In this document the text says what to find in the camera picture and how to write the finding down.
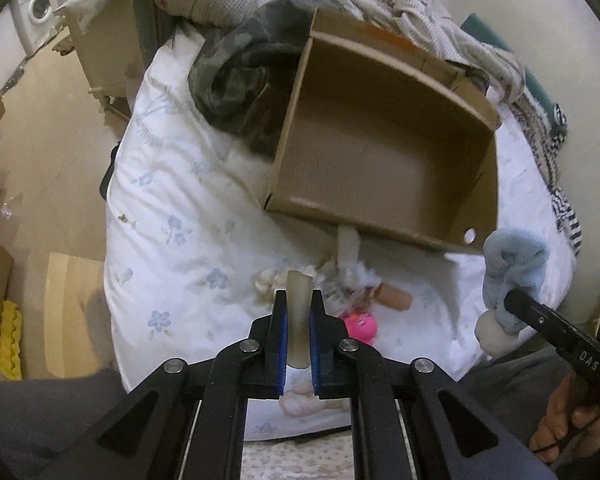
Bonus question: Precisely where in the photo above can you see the light blue fluffy sock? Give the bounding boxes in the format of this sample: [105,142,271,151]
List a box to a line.
[475,228,550,358]

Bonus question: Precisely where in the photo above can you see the white soft cloth strip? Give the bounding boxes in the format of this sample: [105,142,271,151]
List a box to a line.
[286,226,360,370]

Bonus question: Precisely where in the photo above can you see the white washing machine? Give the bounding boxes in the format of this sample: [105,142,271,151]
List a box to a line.
[9,0,58,58]

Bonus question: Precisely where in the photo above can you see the yellow egg tray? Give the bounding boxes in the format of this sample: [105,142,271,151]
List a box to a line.
[0,300,22,382]

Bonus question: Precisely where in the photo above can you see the black white striped fabric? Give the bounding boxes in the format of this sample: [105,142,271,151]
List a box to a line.
[509,87,583,257]

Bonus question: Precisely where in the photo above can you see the dark green pillow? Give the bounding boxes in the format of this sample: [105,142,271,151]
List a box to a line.
[459,12,569,137]

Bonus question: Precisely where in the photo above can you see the pink rubber duck toy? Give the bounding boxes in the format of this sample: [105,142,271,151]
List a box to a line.
[342,313,378,344]

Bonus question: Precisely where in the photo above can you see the brown cardboard box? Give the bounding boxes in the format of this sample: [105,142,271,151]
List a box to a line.
[263,9,500,254]

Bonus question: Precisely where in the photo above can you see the flat cardboard sheet on floor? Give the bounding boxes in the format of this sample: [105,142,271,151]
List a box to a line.
[43,252,116,378]

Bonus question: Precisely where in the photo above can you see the white floral duvet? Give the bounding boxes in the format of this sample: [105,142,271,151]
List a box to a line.
[102,24,579,442]

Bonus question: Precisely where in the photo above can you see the person's right hand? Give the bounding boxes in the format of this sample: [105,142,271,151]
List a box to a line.
[529,372,600,464]

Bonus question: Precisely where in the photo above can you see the beige tube-shaped soft object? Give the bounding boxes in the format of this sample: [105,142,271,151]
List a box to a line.
[374,283,413,312]

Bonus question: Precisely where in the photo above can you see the clear plastic wrapper with label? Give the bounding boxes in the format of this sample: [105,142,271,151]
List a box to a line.
[313,260,381,318]

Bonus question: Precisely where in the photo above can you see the dark camouflage jacket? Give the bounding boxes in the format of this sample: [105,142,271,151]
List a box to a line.
[187,0,342,158]

